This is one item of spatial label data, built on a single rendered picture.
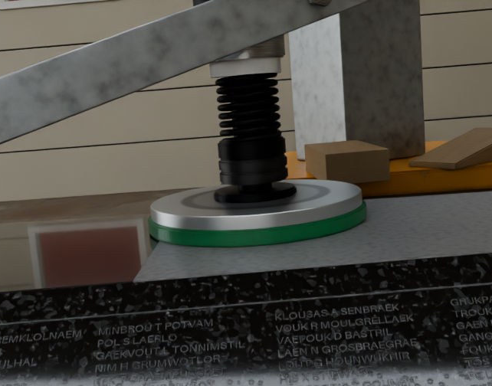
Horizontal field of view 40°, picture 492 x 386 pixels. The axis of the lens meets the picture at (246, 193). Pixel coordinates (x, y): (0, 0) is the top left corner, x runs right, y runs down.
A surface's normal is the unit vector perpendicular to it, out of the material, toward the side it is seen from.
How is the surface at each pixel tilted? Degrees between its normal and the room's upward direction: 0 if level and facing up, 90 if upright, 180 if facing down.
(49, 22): 90
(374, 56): 90
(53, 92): 90
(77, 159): 90
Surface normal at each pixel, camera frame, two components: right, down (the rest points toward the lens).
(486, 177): -0.07, 0.16
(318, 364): -0.04, -0.59
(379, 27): 0.44, 0.11
